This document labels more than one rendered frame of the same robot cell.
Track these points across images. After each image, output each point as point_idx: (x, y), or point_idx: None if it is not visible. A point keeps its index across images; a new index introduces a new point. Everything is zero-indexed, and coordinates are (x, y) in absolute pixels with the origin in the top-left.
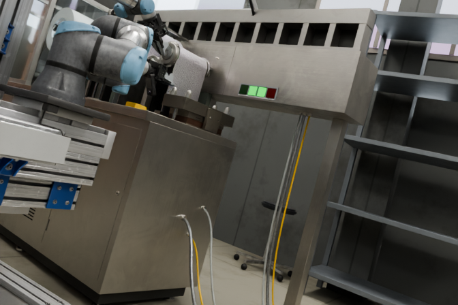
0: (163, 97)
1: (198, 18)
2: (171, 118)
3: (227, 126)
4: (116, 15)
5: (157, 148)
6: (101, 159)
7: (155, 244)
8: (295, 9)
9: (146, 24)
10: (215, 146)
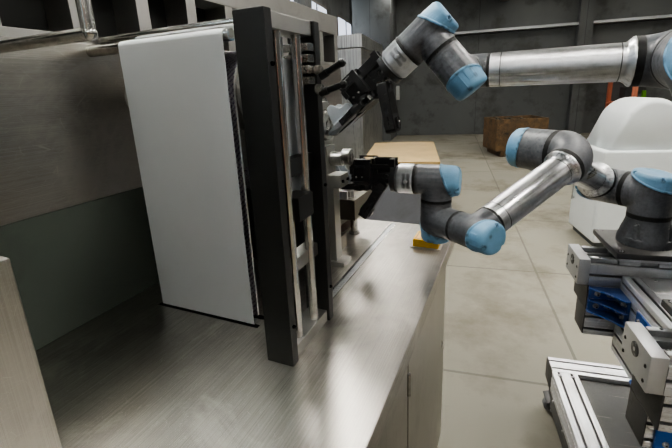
0: (354, 206)
1: None
2: (356, 230)
3: None
4: (466, 95)
5: None
6: (431, 345)
7: None
8: (291, 1)
9: (390, 85)
10: None
